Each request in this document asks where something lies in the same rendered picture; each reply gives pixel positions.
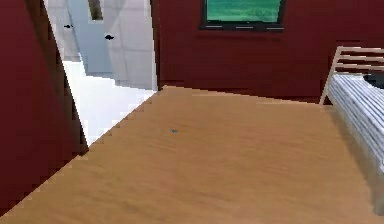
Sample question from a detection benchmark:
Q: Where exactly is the pale grey room door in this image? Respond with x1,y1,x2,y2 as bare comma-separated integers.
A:
66,0,116,75

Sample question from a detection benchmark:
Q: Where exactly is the wooden bed with striped cover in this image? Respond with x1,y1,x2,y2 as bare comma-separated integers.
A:
319,45,384,217

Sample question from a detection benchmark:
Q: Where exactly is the dark pillow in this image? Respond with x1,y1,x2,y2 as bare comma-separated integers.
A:
363,73,384,90

